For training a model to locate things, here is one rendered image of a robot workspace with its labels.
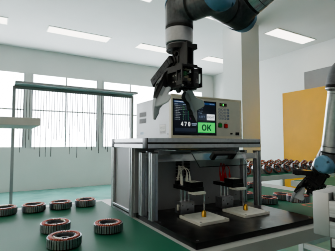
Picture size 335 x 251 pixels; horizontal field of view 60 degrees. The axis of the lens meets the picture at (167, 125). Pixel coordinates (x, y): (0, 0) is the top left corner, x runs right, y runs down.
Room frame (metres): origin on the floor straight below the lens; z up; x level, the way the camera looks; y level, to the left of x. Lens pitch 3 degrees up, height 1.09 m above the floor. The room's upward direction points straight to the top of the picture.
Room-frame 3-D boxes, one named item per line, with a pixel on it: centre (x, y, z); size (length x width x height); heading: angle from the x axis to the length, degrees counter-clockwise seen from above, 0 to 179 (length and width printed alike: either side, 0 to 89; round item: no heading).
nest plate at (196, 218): (1.25, -0.15, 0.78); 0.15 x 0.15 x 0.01; 30
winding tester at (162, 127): (1.59, -0.11, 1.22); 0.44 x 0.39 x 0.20; 120
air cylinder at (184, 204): (1.37, -0.08, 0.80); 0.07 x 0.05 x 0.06; 120
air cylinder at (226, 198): (1.49, -0.29, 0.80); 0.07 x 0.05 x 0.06; 120
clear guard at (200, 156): (1.24, -0.14, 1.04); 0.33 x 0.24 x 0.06; 30
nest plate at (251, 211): (1.37, -0.36, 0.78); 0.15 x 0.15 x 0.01; 30
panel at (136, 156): (1.53, -0.13, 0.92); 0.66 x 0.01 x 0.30; 120
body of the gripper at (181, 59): (0.76, -0.04, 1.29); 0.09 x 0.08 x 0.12; 38
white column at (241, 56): (5.45, -1.40, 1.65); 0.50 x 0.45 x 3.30; 30
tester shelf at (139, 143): (1.58, -0.10, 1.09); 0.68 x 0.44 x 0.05; 120
